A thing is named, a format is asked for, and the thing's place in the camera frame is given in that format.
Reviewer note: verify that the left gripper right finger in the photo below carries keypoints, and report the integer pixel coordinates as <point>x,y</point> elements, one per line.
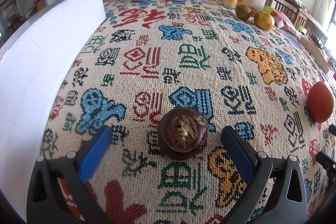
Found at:
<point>287,201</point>

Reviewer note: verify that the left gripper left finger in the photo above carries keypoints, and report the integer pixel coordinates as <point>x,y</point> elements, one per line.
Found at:
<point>45,200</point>

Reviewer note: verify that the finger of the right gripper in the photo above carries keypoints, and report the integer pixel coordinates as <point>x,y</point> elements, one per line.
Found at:
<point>328,164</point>

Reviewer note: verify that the red apple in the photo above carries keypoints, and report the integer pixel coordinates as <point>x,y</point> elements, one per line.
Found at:
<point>320,102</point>

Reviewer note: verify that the dark brown mangosteen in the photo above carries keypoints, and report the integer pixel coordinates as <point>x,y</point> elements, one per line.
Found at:
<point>182,133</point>

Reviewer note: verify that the yellow pear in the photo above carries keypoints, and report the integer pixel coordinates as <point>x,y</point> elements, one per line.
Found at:
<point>263,20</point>

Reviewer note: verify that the brown green kiwi fruit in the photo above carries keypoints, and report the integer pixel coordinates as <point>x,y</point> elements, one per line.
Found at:
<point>243,12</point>

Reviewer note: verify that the white board panel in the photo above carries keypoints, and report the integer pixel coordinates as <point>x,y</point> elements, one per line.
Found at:
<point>34,62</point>

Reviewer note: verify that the wooden chair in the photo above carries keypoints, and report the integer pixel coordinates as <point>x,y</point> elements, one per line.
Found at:
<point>300,17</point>

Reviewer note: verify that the pink fruit snack bag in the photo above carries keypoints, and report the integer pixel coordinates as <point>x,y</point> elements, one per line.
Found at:
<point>280,19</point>

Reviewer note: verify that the patterned woven tablecloth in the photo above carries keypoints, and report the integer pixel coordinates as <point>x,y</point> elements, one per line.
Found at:
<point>149,58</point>

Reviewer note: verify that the small yellow lid jar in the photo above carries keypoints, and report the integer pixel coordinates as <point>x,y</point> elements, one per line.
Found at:
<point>231,4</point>

